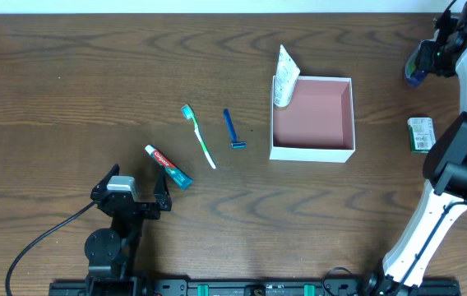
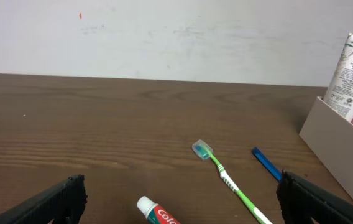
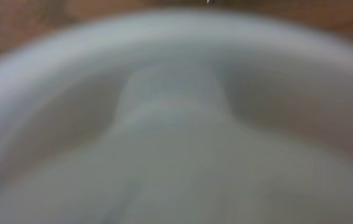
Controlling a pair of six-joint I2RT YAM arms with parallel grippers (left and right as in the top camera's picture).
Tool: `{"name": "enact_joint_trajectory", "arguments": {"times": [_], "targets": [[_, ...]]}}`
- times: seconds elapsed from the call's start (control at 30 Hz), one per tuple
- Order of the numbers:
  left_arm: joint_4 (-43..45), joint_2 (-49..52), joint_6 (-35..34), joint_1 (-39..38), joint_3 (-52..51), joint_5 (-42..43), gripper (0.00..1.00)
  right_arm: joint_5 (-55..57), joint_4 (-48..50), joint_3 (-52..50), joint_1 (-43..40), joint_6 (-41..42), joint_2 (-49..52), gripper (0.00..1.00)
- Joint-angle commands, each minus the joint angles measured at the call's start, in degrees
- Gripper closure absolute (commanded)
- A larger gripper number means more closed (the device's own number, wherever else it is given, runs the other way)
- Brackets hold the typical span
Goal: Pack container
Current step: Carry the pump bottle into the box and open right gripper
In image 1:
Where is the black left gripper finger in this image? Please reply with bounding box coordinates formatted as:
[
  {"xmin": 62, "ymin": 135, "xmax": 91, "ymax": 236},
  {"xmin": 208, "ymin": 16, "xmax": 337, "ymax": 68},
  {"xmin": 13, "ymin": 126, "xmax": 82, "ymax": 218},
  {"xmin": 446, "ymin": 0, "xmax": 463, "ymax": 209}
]
[
  {"xmin": 153, "ymin": 169, "xmax": 172, "ymax": 211},
  {"xmin": 92, "ymin": 164, "xmax": 120, "ymax": 192}
]

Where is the red teal Colgate toothpaste tube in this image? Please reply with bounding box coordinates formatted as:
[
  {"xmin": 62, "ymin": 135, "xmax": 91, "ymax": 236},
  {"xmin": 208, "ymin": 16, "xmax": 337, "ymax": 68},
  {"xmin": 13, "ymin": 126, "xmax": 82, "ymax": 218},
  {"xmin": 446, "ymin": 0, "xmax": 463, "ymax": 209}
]
[{"xmin": 145, "ymin": 145, "xmax": 193, "ymax": 191}]

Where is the clear pump bottle purple liquid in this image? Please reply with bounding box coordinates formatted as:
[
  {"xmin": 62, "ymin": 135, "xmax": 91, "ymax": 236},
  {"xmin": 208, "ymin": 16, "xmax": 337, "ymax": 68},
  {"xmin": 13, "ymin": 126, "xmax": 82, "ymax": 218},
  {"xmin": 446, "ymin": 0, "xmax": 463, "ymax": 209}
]
[{"xmin": 405, "ymin": 50, "xmax": 428, "ymax": 88}]

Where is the green white soap box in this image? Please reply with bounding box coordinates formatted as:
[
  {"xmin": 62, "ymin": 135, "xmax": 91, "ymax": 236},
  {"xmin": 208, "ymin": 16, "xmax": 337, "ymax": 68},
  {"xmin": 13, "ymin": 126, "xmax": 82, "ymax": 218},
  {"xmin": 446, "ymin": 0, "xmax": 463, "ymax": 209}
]
[{"xmin": 407, "ymin": 118, "xmax": 436, "ymax": 154}]

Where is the white Pantene lotion tube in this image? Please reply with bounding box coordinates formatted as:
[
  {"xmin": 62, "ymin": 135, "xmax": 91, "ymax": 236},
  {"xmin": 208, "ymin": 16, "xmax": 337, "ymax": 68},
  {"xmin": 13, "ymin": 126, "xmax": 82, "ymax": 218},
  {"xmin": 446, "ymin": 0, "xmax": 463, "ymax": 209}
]
[{"xmin": 273, "ymin": 45, "xmax": 300, "ymax": 109}]

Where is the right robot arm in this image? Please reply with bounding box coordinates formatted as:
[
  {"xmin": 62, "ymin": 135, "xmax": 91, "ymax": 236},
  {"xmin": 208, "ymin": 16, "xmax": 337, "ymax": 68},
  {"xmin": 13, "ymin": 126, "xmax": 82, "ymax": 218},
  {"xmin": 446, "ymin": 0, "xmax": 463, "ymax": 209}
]
[{"xmin": 359, "ymin": 2, "xmax": 467, "ymax": 295}]

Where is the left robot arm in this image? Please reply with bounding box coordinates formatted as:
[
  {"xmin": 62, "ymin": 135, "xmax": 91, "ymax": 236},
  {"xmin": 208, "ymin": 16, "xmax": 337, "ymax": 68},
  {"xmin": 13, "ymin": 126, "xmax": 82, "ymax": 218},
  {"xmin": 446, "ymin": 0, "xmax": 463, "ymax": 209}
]
[{"xmin": 85, "ymin": 165, "xmax": 172, "ymax": 295}]

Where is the green white toothbrush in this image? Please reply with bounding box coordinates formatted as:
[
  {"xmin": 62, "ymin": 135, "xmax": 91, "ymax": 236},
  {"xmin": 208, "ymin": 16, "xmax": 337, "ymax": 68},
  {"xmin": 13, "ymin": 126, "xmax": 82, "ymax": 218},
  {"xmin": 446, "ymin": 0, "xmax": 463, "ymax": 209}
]
[{"xmin": 181, "ymin": 104, "xmax": 217, "ymax": 169}]

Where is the blue disposable razor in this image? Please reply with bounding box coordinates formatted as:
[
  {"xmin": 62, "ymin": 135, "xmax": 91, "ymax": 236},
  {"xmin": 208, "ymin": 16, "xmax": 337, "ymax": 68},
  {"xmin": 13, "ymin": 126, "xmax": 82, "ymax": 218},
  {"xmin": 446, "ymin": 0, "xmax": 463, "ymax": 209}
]
[{"xmin": 223, "ymin": 109, "xmax": 247, "ymax": 150}]

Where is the cream box with pink interior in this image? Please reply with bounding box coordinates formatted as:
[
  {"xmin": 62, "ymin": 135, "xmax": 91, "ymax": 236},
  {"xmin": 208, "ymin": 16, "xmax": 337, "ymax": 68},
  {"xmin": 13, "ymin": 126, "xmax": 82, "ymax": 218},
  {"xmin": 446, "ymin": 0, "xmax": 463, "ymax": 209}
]
[{"xmin": 269, "ymin": 76, "xmax": 356, "ymax": 163}]

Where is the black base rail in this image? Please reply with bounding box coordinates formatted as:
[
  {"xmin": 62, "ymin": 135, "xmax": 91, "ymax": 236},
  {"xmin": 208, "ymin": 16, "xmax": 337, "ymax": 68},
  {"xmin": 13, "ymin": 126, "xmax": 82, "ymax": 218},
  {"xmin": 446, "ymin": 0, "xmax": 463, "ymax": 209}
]
[{"xmin": 48, "ymin": 277, "xmax": 461, "ymax": 296}]

